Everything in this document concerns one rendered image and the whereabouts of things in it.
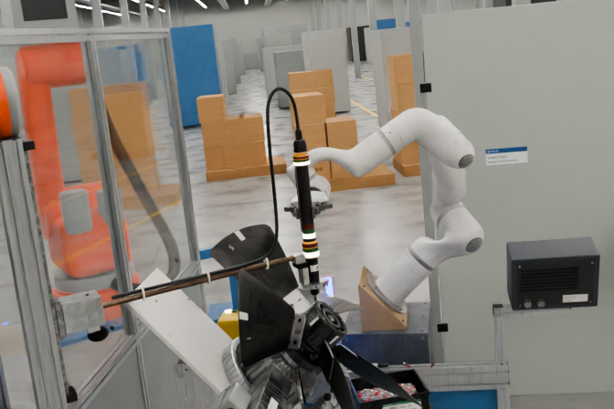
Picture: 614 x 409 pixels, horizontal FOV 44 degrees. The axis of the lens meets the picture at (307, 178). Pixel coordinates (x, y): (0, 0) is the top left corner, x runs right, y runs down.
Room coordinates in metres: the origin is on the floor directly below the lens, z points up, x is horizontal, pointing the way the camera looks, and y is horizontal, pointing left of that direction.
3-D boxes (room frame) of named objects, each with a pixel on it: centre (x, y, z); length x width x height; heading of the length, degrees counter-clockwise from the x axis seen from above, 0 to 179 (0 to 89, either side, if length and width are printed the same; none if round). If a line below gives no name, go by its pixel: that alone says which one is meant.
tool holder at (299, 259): (1.97, 0.02, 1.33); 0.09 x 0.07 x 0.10; 117
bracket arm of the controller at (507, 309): (2.25, -0.66, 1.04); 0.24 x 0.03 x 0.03; 82
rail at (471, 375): (2.32, -0.14, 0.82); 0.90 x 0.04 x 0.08; 82
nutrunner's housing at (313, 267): (1.98, 0.01, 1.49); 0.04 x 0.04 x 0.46
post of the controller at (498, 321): (2.26, -0.56, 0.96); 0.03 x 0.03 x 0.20; 82
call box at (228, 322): (2.37, 0.25, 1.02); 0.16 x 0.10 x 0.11; 82
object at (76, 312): (1.69, 0.57, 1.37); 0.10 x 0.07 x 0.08; 117
